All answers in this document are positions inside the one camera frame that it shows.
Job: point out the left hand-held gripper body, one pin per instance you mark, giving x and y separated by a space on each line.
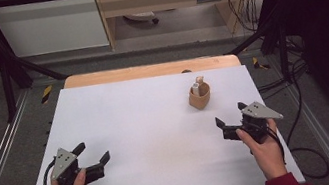
64 165

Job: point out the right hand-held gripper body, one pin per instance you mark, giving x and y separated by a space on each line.
258 120

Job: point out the brown wooden cup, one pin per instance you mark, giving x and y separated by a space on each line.
200 100

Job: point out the person's right hand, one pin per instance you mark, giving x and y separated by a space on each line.
266 156

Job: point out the yellow black tape strip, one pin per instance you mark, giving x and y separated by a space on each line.
46 94
259 63

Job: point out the black metal stand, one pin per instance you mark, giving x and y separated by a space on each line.
8 88
282 52

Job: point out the wooden table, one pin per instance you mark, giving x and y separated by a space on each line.
149 71

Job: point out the white cabinet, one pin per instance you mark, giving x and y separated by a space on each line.
50 27

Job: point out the office chair base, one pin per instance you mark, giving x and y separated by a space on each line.
141 17

